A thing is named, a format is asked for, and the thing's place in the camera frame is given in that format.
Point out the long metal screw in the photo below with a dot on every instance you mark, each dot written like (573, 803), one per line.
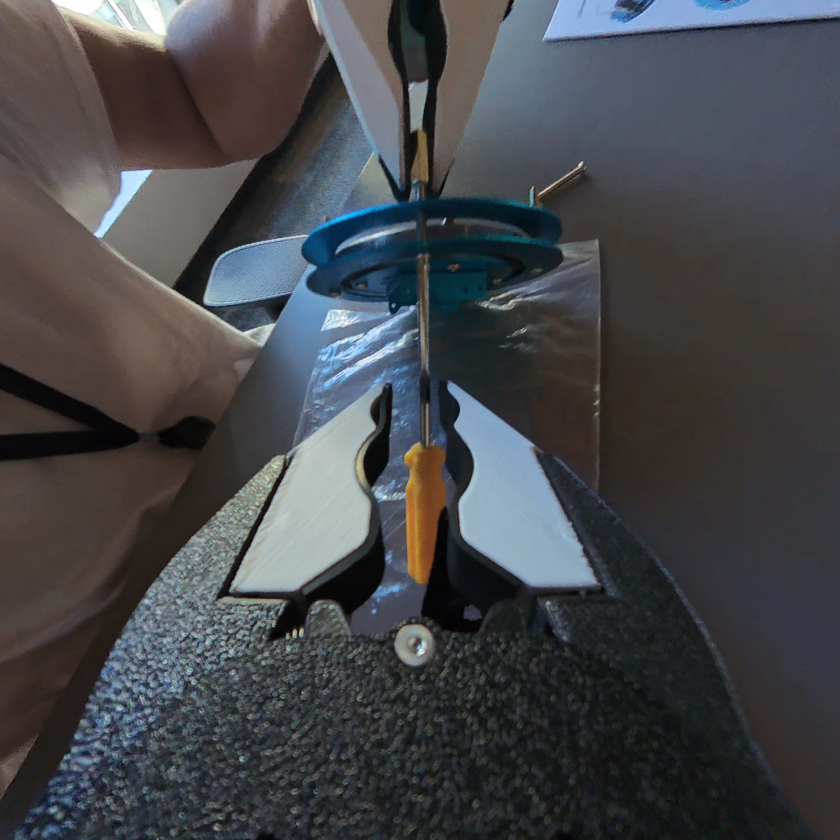
(561, 178)

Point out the person in beige shirt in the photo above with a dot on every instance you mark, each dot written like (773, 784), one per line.
(98, 328)

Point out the white partition panel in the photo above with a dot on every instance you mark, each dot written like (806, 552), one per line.
(170, 216)

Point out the dark grey desk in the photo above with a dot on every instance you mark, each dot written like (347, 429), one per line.
(722, 328)

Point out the person's left forearm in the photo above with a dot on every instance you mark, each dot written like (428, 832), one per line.
(229, 79)

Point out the blue round metal base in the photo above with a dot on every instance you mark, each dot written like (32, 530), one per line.
(354, 226)

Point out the clear plastic bag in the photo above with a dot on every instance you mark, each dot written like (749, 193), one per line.
(525, 341)

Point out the printed paper sheet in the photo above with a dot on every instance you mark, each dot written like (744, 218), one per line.
(689, 19)

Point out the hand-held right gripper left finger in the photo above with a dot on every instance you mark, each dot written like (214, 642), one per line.
(315, 512)

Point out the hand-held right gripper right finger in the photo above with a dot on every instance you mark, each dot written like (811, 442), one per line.
(518, 518)

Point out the brass standoff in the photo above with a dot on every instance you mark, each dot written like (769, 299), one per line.
(421, 154)

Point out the grey mesh office chair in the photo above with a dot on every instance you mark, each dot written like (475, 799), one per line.
(256, 269)

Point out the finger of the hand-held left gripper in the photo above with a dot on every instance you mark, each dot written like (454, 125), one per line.
(358, 72)
(469, 72)

